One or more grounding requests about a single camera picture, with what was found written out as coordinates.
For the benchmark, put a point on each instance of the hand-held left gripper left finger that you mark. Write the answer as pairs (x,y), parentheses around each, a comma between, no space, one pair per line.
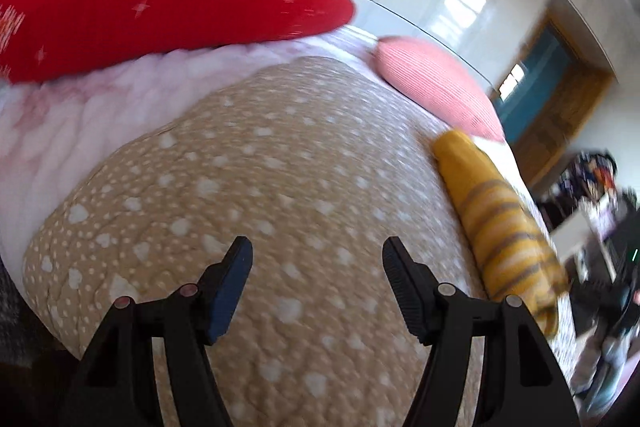
(229,291)

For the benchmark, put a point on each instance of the pink ribbed pillow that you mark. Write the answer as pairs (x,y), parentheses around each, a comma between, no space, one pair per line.
(440,82)

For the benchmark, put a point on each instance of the cluttered dark desk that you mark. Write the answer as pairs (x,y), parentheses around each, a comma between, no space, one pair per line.
(595,257)

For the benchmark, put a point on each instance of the yellow striped plush toy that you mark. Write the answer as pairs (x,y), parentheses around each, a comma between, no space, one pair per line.
(500,227)

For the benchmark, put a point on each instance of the tan white-spotted quilt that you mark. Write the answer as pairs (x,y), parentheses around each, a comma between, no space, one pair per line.
(260,227)

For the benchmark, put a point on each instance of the wooden door with blue panel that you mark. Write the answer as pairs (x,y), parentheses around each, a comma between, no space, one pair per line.
(555,107)

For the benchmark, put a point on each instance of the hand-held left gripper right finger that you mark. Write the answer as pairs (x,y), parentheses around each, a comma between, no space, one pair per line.
(406,287)

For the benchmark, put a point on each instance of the white fluffy blanket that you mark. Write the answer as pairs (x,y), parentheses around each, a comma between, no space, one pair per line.
(90,117)

